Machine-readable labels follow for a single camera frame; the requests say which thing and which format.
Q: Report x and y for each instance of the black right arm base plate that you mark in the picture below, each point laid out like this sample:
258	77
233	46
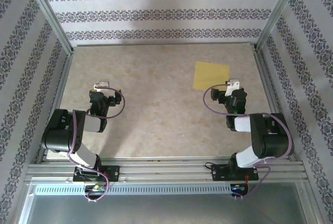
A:
218	173

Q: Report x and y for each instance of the small circuit board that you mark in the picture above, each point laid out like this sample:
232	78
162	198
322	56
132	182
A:
96	188
238	188

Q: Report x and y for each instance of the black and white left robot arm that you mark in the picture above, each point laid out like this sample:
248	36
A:
59	130

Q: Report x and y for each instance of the thin aluminium wall rail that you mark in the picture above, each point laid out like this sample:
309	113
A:
166	44

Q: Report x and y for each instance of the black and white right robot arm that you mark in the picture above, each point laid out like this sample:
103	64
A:
273	135

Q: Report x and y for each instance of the aluminium table side rail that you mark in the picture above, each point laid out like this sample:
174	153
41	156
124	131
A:
62	83
267	83

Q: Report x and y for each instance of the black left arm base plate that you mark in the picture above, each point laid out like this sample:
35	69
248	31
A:
114	174

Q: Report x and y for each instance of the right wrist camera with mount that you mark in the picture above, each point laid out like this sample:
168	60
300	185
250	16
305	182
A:
232	86

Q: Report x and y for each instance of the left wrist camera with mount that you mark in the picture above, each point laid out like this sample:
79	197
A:
102	84

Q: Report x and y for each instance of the grey metal panel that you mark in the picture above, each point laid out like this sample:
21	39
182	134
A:
166	211

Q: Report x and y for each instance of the yellow cloth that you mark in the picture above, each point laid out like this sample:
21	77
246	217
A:
208	76

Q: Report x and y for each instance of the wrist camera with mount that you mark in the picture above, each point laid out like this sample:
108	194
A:
232	86
102	84

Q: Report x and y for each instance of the aluminium frame post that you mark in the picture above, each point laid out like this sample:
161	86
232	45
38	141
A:
51	16
278	13

